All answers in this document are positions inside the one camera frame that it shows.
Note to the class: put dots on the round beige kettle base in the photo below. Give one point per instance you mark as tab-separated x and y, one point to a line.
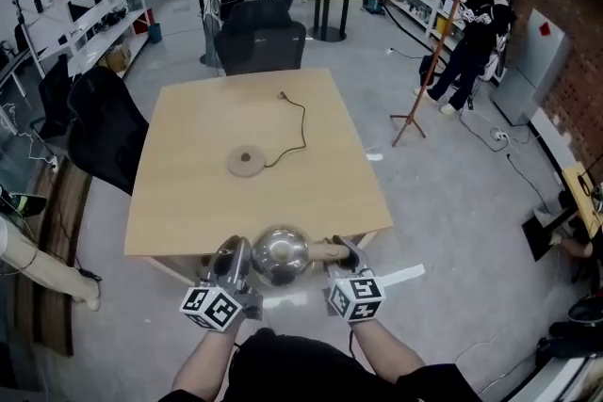
246	160

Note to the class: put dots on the white shelving unit with gadgets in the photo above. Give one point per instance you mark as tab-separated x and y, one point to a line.
85	14

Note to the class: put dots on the black slim office chair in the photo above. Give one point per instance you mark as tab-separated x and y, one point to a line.
54	99

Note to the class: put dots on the black fabric office chair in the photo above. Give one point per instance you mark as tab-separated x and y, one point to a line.
106	127

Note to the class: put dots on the person's left forearm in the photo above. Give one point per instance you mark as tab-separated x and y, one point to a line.
207	365

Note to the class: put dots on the person's black shirt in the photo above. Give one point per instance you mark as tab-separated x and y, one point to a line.
306	374

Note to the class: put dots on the black mesh office chair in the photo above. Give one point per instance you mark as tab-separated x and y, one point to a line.
259	40

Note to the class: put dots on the small wooden side table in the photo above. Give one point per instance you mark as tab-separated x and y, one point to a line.
584	197

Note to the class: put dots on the blue waste bin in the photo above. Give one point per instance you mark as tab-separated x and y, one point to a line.
155	33

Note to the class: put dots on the grey metal cabinet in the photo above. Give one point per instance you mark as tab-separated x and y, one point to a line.
532	66

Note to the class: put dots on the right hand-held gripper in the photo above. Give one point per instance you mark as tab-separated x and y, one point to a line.
356	296

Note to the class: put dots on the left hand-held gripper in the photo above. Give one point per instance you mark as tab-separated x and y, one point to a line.
217	308

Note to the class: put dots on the person's right forearm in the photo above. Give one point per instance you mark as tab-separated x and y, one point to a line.
386	350

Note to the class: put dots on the brown wooden coat stand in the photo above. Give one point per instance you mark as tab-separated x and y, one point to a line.
435	52

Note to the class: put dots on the cardboard box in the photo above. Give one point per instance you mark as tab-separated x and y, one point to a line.
118	58

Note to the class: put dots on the white paper strip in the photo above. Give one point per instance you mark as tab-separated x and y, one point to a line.
402	274

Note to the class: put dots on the white power strip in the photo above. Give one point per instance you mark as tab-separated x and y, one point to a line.
500	134

